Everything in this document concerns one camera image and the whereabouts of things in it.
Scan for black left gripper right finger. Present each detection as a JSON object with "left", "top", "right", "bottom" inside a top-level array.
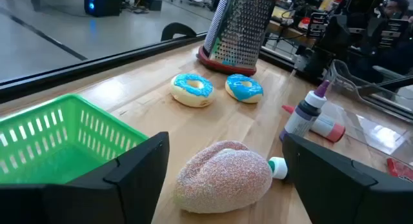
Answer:
[{"left": 281, "top": 132, "right": 413, "bottom": 224}]

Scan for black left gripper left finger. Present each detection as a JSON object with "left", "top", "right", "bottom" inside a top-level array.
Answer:
[{"left": 0, "top": 131, "right": 170, "bottom": 224}]

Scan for red snack bag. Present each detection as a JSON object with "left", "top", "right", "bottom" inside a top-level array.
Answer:
[{"left": 386, "top": 157, "right": 413, "bottom": 183}]

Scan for red food colouring bottle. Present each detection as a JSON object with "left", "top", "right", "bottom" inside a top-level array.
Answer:
[{"left": 281, "top": 104, "right": 347, "bottom": 143}]

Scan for green food colouring bottle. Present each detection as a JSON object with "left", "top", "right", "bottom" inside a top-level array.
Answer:
[{"left": 267, "top": 156, "right": 288, "bottom": 180}]

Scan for purple food colouring bottle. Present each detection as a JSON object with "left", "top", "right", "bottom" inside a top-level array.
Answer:
[{"left": 279, "top": 79, "right": 332, "bottom": 143}]

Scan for pink sugared toy bread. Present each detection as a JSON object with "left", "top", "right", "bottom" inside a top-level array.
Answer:
[{"left": 173, "top": 139, "right": 274, "bottom": 214}]

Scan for clear plastic tray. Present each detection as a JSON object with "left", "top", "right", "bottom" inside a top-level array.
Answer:
[{"left": 317, "top": 58, "right": 413, "bottom": 173}]

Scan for green plastic basket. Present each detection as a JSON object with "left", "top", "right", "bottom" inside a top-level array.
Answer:
[{"left": 0, "top": 94, "right": 150, "bottom": 186}]

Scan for black chair back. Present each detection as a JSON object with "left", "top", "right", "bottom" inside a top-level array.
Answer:
[{"left": 160, "top": 22, "right": 197, "bottom": 43}]

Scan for person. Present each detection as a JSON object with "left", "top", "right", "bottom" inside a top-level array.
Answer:
[{"left": 382, "top": 0, "right": 413, "bottom": 21}]

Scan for black computer tower blue lights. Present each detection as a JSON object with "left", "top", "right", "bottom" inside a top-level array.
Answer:
[{"left": 83, "top": 0, "right": 123, "bottom": 18}]

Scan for metal box grater red trim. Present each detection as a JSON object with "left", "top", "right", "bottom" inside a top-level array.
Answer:
[{"left": 196, "top": 0, "right": 281, "bottom": 77}]

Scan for black metal table frame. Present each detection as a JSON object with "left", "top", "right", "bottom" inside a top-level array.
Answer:
[{"left": 0, "top": 32, "right": 413, "bottom": 121}]

